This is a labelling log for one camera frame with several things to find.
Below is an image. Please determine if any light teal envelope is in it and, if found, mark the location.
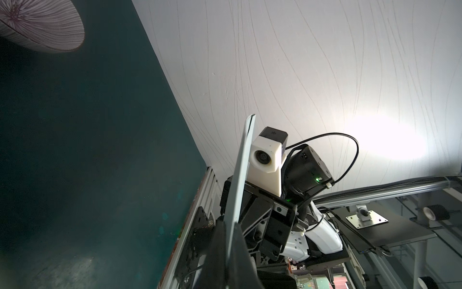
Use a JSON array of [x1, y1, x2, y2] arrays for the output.
[[224, 114, 256, 263]]

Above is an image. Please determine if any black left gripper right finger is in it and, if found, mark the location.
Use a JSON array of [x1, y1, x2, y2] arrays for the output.
[[228, 223, 264, 289]]

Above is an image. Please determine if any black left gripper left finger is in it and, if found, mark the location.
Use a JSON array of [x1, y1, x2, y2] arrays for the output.
[[193, 220, 227, 289]]

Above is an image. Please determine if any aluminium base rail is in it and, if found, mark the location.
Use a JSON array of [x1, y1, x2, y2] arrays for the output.
[[157, 167, 221, 289]]

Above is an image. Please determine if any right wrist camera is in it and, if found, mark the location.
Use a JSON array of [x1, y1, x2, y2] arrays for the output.
[[247, 126, 288, 197]]

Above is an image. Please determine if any pink striped glass bowl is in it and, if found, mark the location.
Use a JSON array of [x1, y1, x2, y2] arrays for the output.
[[1, 0, 85, 54]]

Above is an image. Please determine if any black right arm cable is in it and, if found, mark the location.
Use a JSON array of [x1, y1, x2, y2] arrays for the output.
[[284, 132, 360, 187]]

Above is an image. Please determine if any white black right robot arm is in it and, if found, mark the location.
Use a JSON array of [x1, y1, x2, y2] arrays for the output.
[[239, 144, 344, 263]]

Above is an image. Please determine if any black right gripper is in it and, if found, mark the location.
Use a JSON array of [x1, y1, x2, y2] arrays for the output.
[[239, 144, 335, 261]]

